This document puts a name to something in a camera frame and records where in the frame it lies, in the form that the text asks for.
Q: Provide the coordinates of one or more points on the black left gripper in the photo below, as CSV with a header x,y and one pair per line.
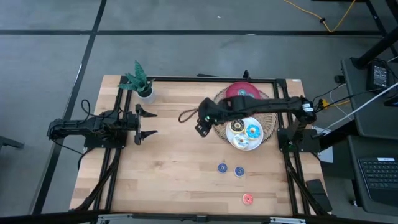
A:
x,y
139,124

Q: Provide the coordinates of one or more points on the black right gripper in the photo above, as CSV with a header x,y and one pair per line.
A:
x,y
211,110

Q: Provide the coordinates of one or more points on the large chocolate glazed donut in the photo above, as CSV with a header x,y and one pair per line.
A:
x,y
233,128

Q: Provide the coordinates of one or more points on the large white blue-drizzled donut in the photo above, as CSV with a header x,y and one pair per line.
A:
x,y
237,143

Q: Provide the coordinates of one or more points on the large light blue donut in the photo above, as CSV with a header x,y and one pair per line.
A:
x,y
248,134

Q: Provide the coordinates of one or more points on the small dark blue sprinkled donut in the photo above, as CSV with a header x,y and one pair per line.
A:
x,y
236,171
219,168

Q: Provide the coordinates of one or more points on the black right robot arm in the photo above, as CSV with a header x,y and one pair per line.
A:
x,y
267,105

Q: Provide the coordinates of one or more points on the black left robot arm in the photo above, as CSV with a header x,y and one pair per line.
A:
x,y
77,126

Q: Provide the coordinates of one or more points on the white plant pot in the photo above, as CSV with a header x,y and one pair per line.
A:
x,y
149,98

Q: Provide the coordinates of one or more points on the white plate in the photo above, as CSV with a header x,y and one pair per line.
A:
x,y
229,137

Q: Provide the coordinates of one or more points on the red plate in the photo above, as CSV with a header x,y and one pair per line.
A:
x,y
236,87

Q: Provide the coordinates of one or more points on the green artificial plant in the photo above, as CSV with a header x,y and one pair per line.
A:
x,y
140,77

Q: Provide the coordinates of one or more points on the round woven placemat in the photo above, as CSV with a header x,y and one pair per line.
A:
x,y
270,124

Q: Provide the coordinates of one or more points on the small red donut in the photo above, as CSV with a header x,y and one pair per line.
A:
x,y
245,199

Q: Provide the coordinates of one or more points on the yellow plug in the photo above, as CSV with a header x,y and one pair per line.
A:
x,y
324,103

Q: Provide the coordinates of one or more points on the black flat rectangular device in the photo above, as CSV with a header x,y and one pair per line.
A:
x,y
318,194

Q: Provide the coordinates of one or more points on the black overhead rig beam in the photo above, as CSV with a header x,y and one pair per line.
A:
x,y
46,217

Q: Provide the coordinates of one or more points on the grey chair leg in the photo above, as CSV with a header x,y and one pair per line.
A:
x,y
11,142

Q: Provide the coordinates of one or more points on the dark grey side desk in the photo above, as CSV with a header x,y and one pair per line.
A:
x,y
367,124

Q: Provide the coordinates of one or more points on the black power adapter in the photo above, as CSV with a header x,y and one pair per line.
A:
x,y
380,76

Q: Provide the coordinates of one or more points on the black keyboard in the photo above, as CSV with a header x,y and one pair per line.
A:
x,y
381,177

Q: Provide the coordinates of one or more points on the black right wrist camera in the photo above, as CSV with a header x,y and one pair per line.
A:
x,y
202,129

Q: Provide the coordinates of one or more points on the black aluminium table frame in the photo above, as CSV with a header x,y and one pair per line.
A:
x,y
168,78

